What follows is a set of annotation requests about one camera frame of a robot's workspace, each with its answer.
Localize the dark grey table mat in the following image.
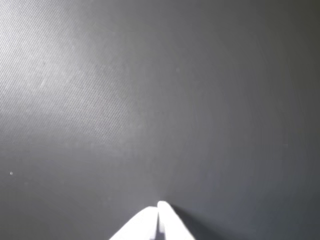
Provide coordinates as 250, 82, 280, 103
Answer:
0, 0, 320, 240

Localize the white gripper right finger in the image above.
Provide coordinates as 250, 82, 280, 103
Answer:
157, 200, 196, 240

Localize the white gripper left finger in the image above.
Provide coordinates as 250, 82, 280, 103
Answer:
108, 206, 159, 240

